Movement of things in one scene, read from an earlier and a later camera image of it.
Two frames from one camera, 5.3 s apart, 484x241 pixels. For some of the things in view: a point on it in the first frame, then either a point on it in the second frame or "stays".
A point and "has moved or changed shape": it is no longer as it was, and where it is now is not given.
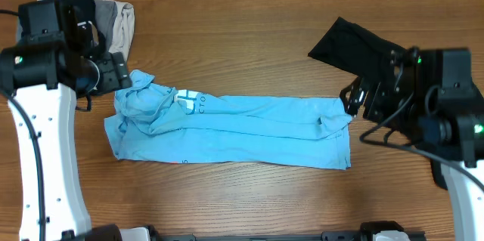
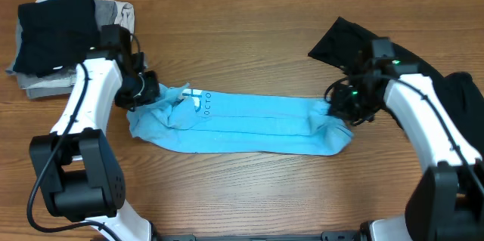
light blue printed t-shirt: (156, 124) has moved or changed shape
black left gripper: (116, 75) to (152, 91)
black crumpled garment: (355, 49) stays
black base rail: (325, 236) stays
